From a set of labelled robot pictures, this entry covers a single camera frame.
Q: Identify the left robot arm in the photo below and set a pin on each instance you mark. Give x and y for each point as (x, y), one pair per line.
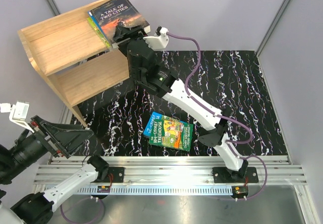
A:
(39, 207)

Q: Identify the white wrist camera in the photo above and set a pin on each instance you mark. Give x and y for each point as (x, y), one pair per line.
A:
(159, 41)
(17, 113)

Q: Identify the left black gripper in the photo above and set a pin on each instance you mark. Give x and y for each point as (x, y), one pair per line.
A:
(65, 140)

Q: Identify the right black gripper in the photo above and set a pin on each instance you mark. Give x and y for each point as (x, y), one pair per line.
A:
(126, 34)

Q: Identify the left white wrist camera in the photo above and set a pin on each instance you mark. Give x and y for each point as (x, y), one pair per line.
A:
(17, 113)

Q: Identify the green 65-Storey Treehouse book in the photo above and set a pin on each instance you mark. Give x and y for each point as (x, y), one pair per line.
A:
(98, 32)

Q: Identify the wooden two-tier shelf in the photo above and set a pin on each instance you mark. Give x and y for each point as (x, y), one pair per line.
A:
(70, 57)

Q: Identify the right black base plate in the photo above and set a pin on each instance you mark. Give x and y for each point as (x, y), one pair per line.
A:
(222, 175)

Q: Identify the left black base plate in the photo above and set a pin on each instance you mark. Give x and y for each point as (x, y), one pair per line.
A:
(116, 174)

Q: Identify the aluminium mounting rail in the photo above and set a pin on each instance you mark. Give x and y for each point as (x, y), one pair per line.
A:
(175, 171)

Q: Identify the dark Tale of Two Cities book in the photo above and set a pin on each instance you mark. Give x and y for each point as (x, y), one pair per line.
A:
(118, 12)

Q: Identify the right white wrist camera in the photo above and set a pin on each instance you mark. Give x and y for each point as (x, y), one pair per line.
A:
(159, 41)

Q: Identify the green 104-Storey Treehouse book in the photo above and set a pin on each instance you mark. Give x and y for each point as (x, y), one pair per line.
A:
(170, 133)

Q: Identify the blue 26-Storey Treehouse book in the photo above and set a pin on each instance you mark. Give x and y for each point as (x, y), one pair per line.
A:
(148, 128)

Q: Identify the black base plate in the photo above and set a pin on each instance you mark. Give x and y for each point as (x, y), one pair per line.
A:
(222, 175)
(116, 174)

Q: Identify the blue paperback book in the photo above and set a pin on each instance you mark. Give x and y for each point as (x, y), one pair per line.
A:
(93, 18)

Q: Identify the black marble pattern mat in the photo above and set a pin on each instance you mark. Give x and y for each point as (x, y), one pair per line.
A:
(227, 79)

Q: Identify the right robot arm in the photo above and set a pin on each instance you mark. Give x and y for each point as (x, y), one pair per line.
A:
(154, 77)

